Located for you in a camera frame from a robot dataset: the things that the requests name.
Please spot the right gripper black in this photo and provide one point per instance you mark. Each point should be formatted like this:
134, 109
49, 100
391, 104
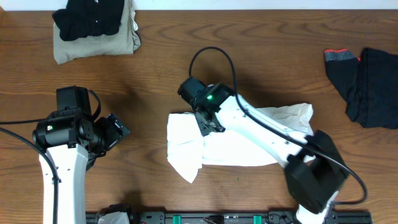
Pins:
204, 129

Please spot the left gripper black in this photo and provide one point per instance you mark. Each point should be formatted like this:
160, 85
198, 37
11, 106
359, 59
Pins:
115, 129

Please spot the white t-shirt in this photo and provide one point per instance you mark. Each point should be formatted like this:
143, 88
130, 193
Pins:
188, 150

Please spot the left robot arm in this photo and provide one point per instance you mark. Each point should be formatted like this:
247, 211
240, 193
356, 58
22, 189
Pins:
72, 140

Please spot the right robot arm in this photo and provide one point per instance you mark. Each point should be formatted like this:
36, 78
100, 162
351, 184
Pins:
314, 169

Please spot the folded khaki garment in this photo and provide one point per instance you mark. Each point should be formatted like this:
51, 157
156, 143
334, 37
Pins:
126, 41

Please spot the folded black garment on stack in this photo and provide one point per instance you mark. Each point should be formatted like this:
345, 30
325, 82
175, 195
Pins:
83, 18

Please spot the black garment with red trim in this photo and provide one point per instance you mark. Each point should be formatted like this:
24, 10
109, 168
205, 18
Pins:
342, 70

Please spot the black garment right edge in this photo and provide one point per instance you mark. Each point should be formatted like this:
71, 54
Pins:
377, 89

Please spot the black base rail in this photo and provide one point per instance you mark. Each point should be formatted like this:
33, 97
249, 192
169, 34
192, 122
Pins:
123, 214

